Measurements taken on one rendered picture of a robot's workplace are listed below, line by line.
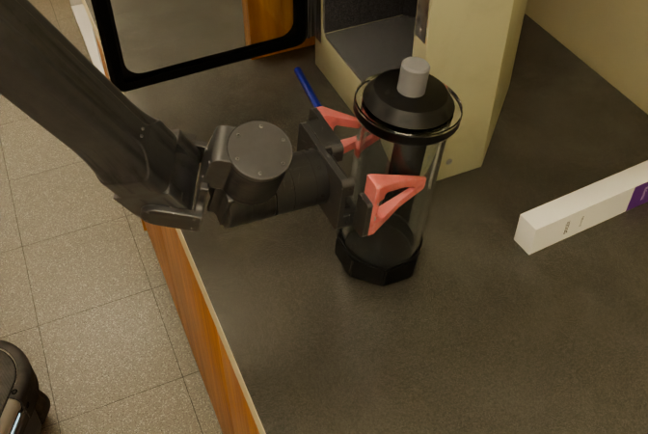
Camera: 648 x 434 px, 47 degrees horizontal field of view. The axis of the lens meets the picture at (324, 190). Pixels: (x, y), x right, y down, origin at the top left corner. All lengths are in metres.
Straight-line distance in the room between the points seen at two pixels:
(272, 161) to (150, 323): 1.45
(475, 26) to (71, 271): 1.59
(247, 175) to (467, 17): 0.35
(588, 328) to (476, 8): 0.38
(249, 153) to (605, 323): 0.47
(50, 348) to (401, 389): 1.40
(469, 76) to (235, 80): 0.42
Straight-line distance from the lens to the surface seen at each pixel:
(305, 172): 0.72
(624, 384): 0.87
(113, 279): 2.18
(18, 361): 1.78
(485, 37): 0.90
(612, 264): 0.97
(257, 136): 0.65
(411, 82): 0.72
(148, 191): 0.67
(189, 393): 1.92
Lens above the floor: 1.63
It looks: 44 degrees down
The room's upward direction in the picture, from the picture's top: straight up
